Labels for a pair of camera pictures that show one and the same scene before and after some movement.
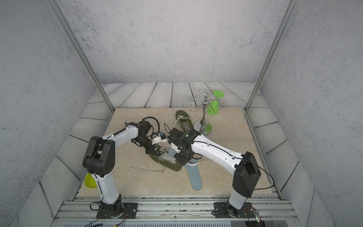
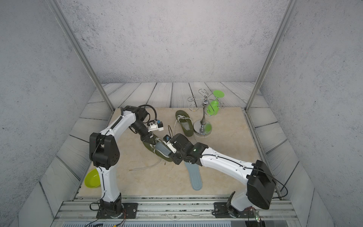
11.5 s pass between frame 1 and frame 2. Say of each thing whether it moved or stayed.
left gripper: moved
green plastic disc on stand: stayed
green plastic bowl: stayed
